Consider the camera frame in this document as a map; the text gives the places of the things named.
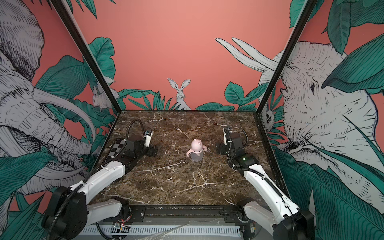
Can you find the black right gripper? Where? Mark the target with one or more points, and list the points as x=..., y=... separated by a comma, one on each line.
x=222, y=148

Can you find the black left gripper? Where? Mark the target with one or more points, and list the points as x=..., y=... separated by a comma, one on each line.
x=151, y=151

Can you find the pink bottle cap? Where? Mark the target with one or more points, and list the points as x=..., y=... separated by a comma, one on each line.
x=196, y=145

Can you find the clear plastic baby bottle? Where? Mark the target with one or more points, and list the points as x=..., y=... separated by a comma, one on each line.
x=197, y=157

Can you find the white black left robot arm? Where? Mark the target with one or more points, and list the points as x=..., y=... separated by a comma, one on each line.
x=69, y=210

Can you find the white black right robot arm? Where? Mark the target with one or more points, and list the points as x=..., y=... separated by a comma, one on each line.
x=284, y=219

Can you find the black white checkerboard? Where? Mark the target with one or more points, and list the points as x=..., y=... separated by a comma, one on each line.
x=116, y=149

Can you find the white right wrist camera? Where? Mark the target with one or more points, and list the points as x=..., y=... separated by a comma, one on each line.
x=227, y=135

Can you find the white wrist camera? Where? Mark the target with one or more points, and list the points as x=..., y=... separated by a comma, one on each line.
x=227, y=135
x=148, y=136

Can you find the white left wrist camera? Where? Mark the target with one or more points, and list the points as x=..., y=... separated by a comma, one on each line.
x=148, y=136

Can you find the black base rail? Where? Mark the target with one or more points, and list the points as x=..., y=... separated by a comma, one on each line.
x=230, y=213

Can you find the white ribbed cable duct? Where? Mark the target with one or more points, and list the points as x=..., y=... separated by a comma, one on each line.
x=188, y=230

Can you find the black enclosure frame post right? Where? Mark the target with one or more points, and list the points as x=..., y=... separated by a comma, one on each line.
x=297, y=31

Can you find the black enclosure frame post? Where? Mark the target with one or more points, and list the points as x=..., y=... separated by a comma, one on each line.
x=297, y=31
x=66, y=16

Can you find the black enclosure frame post left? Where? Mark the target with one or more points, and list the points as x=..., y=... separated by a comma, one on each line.
x=66, y=16

